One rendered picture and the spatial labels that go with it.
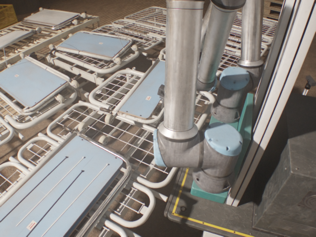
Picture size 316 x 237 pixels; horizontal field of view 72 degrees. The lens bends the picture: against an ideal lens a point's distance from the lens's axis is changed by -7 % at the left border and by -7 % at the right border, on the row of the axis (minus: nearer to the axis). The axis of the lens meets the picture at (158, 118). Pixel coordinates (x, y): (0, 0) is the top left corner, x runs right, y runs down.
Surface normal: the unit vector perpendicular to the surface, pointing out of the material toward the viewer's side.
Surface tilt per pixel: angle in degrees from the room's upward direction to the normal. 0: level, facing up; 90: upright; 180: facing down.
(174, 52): 79
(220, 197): 90
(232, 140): 5
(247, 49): 87
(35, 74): 7
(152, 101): 1
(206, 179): 70
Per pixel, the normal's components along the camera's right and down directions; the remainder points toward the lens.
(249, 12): -0.57, 0.51
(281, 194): -0.33, 0.63
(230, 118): 0.03, 0.37
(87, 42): -0.04, -0.69
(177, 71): -0.31, 0.46
